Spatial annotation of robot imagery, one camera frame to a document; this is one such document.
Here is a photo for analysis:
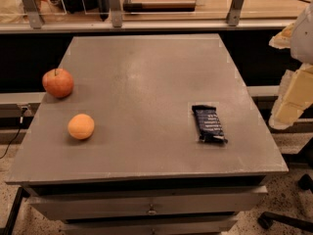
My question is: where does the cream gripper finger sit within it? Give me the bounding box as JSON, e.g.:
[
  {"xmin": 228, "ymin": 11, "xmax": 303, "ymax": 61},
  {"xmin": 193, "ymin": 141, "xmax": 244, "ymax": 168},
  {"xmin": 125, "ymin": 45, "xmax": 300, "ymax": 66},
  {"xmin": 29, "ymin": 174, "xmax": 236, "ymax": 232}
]
[
  {"xmin": 269, "ymin": 64, "xmax": 313, "ymax": 130},
  {"xmin": 269, "ymin": 23, "xmax": 294, "ymax": 49}
]

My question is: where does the dark blue rxbar wrapper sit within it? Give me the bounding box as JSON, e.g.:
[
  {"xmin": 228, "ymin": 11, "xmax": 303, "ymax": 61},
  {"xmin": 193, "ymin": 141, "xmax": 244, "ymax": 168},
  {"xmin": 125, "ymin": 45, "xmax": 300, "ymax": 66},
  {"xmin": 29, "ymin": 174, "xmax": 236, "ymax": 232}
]
[{"xmin": 192, "ymin": 105, "xmax": 228, "ymax": 144}]

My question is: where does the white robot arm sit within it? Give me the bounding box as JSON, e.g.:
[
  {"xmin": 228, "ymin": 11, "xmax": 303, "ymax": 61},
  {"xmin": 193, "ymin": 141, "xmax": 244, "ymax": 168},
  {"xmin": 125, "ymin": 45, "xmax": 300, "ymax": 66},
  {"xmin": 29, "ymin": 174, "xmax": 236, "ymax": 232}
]
[{"xmin": 269, "ymin": 3, "xmax": 313, "ymax": 129}]

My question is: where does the black office chair base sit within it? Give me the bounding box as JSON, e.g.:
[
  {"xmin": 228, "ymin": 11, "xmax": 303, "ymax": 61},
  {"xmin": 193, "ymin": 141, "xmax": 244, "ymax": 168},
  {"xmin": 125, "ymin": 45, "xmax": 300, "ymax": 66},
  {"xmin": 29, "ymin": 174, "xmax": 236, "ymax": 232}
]
[{"xmin": 255, "ymin": 171, "xmax": 313, "ymax": 235}]

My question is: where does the metal drawer lock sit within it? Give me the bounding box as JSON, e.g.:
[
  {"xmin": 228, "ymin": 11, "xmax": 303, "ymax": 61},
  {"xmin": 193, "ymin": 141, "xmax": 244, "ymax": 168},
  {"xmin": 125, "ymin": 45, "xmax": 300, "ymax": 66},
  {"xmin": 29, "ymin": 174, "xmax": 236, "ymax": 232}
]
[{"xmin": 147, "ymin": 204, "xmax": 157, "ymax": 215}]

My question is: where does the orange round fruit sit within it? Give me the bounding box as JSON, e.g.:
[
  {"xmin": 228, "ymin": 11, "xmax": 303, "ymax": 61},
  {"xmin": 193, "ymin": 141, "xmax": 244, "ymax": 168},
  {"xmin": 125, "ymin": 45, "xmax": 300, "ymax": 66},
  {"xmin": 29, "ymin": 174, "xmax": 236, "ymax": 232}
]
[{"xmin": 67, "ymin": 114, "xmax": 95, "ymax": 140}]

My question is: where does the red apple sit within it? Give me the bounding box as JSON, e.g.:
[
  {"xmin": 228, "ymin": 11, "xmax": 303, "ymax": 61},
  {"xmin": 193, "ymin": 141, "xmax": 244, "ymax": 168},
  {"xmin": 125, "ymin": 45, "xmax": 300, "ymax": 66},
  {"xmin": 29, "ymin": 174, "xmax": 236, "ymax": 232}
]
[{"xmin": 42, "ymin": 69, "xmax": 74, "ymax": 98}]

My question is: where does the metal railing with glass panels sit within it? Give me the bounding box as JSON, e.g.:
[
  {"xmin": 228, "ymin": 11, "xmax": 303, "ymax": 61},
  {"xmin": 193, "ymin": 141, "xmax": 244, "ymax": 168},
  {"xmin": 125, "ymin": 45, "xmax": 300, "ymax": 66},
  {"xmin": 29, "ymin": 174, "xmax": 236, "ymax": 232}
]
[{"xmin": 0, "ymin": 0, "xmax": 312, "ymax": 33}]

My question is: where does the black cable on floor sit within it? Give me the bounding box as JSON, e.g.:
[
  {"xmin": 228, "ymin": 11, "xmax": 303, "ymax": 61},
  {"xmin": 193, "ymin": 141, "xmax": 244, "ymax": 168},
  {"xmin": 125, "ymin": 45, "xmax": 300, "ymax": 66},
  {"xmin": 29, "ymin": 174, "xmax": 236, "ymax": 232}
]
[{"xmin": 0, "ymin": 105, "xmax": 30, "ymax": 160}]

